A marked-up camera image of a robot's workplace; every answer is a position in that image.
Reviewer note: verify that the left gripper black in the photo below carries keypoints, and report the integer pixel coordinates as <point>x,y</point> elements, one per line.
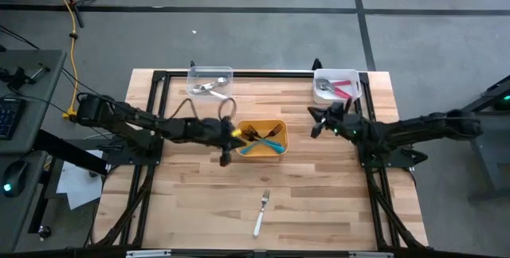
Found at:
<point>217,132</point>

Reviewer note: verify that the black caster wheel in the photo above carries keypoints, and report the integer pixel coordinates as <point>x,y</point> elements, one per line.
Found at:
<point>44,232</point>

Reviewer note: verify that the white plastic bin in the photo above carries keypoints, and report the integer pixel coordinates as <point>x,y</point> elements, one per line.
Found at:
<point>338,74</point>

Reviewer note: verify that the dark grey cart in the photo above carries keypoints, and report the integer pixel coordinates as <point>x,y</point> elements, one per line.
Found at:
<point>490,158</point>

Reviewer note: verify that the white paper sheets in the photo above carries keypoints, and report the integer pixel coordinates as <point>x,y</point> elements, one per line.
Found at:
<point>75,186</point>

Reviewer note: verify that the grey desk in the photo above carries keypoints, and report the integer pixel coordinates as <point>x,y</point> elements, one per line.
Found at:
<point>44,91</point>

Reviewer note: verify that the black tool on desk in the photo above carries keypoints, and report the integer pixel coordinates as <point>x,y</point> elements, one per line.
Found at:
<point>18,78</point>

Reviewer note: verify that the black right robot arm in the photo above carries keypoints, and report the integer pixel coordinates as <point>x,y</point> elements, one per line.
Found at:
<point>418,126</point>

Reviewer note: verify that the black aluminium table frame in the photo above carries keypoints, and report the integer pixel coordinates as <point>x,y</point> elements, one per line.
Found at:
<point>279,74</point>

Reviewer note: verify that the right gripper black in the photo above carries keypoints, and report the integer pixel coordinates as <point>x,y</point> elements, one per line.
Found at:
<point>344,124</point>

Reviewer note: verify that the grey low desk surface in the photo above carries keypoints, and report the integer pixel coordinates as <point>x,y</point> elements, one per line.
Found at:
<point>16,218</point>

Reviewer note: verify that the black keyboard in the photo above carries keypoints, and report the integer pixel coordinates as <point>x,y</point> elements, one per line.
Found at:
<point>10,118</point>

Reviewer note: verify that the black desk support beam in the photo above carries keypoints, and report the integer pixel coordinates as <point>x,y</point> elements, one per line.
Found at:
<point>67,152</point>

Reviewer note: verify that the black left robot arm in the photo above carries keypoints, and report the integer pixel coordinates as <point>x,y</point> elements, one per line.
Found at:
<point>139,120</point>

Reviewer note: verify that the clear plastic bin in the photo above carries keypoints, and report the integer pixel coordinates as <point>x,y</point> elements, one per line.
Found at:
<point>199,74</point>

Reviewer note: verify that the black computer mouse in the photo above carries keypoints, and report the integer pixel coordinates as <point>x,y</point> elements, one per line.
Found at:
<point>15,178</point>

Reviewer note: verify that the silver metal bracket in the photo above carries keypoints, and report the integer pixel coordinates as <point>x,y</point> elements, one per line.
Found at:
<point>370,255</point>
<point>147,254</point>

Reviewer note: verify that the black tripod stand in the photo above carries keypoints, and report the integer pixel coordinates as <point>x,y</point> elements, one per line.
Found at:
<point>87,0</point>

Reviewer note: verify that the yellow plastic bin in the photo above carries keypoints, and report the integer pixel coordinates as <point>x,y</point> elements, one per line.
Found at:
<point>264,122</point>

